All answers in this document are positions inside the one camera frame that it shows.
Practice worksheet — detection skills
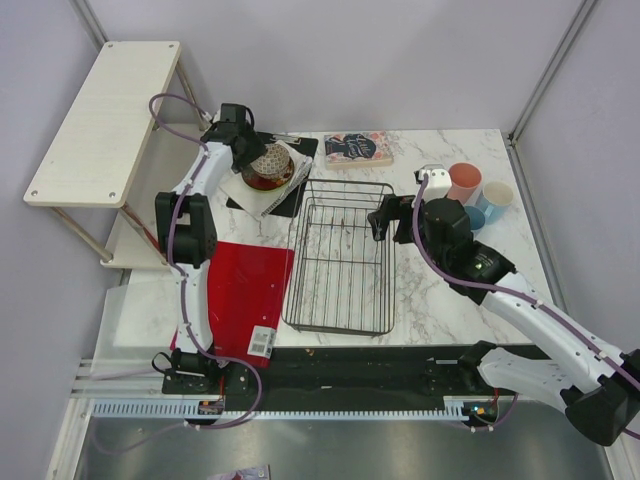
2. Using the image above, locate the red cutting board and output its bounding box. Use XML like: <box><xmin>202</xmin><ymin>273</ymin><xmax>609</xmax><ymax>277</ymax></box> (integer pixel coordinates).
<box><xmin>170</xmin><ymin>239</ymin><xmax>296</xmax><ymax>370</ymax></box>

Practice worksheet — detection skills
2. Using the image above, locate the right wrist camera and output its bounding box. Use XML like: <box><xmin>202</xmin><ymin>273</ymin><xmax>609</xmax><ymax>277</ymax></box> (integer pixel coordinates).
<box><xmin>414</xmin><ymin>164</ymin><xmax>452</xmax><ymax>202</ymax></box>

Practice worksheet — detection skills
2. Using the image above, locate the light blue mug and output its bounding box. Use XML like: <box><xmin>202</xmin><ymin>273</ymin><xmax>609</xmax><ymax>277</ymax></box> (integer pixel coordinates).
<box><xmin>475</xmin><ymin>181</ymin><xmax>514</xmax><ymax>224</ymax></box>

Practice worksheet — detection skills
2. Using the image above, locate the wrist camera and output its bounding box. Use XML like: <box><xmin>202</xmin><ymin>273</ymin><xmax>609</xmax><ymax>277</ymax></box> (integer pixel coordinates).
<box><xmin>414</xmin><ymin>164</ymin><xmax>452</xmax><ymax>202</ymax></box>
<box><xmin>200</xmin><ymin>109</ymin><xmax>221</xmax><ymax>129</ymax></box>

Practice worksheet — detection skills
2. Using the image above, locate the dark brown plate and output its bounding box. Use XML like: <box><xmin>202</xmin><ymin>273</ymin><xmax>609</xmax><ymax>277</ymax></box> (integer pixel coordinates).
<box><xmin>241</xmin><ymin>160</ymin><xmax>295</xmax><ymax>192</ymax></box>

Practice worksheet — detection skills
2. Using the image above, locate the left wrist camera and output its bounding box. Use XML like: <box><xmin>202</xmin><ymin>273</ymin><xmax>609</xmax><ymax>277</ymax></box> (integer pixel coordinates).
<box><xmin>200</xmin><ymin>109</ymin><xmax>221</xmax><ymax>129</ymax></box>

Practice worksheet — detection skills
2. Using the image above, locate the grey wire dish rack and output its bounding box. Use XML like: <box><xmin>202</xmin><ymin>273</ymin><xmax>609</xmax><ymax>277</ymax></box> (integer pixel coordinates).
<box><xmin>283</xmin><ymin>179</ymin><xmax>396</xmax><ymax>337</ymax></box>

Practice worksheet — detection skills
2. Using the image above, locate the white slotted cable duct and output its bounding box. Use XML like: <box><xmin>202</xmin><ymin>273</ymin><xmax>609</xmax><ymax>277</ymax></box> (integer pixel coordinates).
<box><xmin>91</xmin><ymin>398</ymin><xmax>489</xmax><ymax>421</ymax></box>

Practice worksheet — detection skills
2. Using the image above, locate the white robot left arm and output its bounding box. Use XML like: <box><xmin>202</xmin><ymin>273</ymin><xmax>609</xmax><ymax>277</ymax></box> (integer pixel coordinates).
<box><xmin>154</xmin><ymin>103</ymin><xmax>266</xmax><ymax>395</ymax></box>

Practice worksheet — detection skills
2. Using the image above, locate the white two-tier shelf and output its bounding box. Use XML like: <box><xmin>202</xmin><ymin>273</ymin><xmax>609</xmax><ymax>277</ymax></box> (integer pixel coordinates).
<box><xmin>23</xmin><ymin>40</ymin><xmax>204</xmax><ymax>270</ymax></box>

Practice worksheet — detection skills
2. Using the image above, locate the pink plastic cup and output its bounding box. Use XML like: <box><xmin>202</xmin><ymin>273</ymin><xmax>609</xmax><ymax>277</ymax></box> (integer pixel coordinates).
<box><xmin>447</xmin><ymin>162</ymin><xmax>483</xmax><ymax>204</ymax></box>

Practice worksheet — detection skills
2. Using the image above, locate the black clipboard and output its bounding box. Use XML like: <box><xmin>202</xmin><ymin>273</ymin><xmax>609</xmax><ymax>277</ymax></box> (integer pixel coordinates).
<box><xmin>223</xmin><ymin>132</ymin><xmax>318</xmax><ymax>210</ymax></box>

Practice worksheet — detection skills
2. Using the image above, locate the blue-grey cup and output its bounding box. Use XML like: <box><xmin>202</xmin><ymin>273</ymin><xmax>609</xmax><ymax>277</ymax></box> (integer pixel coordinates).
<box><xmin>464</xmin><ymin>205</ymin><xmax>486</xmax><ymax>232</ymax></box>

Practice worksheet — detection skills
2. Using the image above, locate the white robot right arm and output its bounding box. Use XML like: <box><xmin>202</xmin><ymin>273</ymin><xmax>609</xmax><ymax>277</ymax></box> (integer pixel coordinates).
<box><xmin>367</xmin><ymin>195</ymin><xmax>639</xmax><ymax>446</ymax></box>

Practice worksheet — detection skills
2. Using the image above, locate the floral cover book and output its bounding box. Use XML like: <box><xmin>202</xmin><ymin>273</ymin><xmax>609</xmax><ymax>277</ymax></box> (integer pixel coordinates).
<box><xmin>324</xmin><ymin>131</ymin><xmax>393</xmax><ymax>170</ymax></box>

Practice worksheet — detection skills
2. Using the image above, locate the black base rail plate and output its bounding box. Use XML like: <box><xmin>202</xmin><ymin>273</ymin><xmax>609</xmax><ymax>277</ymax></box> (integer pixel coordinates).
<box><xmin>161</xmin><ymin>344</ymin><xmax>519</xmax><ymax>414</ymax></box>

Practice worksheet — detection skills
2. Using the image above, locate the patterned ceramic bowl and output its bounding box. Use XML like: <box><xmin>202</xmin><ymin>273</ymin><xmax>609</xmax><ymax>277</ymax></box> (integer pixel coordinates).
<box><xmin>251</xmin><ymin>143</ymin><xmax>293</xmax><ymax>181</ymax></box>

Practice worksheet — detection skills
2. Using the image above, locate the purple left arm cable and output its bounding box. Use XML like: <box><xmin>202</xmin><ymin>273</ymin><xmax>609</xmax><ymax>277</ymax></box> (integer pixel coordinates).
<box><xmin>148</xmin><ymin>93</ymin><xmax>221</xmax><ymax>361</ymax></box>

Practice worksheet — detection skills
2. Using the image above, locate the white paper sheet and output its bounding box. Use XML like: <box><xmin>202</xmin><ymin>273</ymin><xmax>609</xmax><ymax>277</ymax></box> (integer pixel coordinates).
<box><xmin>219</xmin><ymin>172</ymin><xmax>287</xmax><ymax>220</ymax></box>

